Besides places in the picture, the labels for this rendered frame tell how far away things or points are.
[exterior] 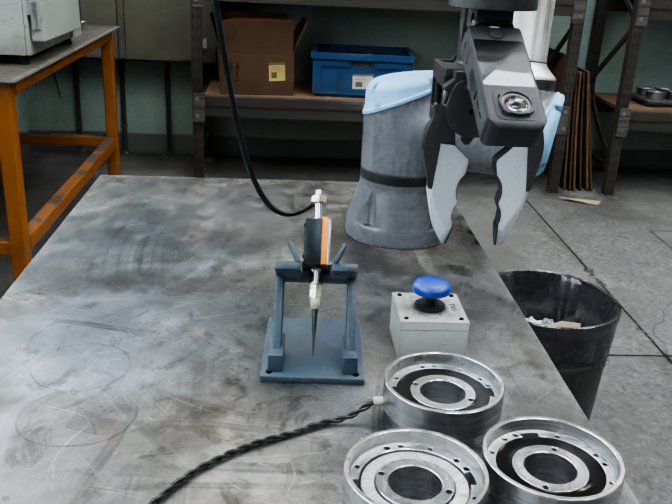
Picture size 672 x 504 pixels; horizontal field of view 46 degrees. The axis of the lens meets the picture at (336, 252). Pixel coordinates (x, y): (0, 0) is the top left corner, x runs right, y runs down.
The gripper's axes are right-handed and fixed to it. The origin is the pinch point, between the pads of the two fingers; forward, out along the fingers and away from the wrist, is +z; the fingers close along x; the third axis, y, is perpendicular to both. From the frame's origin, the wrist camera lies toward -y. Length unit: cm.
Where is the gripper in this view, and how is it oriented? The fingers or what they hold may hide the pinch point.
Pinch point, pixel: (472, 232)
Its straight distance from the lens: 70.5
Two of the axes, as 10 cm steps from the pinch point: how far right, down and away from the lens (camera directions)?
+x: -10.0, -0.2, -0.6
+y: -0.5, -3.7, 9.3
